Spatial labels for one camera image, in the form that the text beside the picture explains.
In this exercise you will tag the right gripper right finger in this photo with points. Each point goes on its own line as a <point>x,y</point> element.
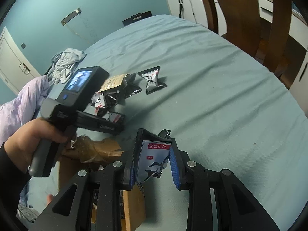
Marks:
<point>223,192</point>

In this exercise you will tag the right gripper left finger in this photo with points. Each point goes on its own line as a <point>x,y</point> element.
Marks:
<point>71,208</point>

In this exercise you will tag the beige sachet strip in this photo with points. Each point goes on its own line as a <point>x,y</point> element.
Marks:
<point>112,82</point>

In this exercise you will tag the black white snack packet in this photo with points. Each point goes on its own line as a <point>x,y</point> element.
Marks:
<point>113,117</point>
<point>152,81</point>
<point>151,154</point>
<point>101,100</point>

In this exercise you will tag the left forearm black sleeve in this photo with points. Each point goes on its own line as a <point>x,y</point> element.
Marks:
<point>13,181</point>

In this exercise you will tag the person's left hand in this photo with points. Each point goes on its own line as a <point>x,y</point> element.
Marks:
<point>21,146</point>

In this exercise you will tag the brown cardboard box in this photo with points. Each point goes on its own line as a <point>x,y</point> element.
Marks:
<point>129,205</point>

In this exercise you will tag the grey crumpled clothes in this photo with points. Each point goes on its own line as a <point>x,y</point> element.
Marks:
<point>63,65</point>

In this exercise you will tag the clear crumpled plastic wrap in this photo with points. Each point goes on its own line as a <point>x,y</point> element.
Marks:
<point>86,150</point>

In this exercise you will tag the lilac duvet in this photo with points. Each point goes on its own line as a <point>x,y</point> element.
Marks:
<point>21,109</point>

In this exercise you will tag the white door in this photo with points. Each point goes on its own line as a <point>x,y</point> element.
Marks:
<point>16,70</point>

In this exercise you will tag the teal bed sheet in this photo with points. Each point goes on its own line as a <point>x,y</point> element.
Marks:
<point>223,108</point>

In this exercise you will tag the white cabinet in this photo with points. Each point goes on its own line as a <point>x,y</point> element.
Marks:
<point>192,10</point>

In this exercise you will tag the brown wooden chair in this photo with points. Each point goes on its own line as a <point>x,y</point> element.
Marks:
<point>267,30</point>

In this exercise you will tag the metal wall bracket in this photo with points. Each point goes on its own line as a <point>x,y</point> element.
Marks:
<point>70,16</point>

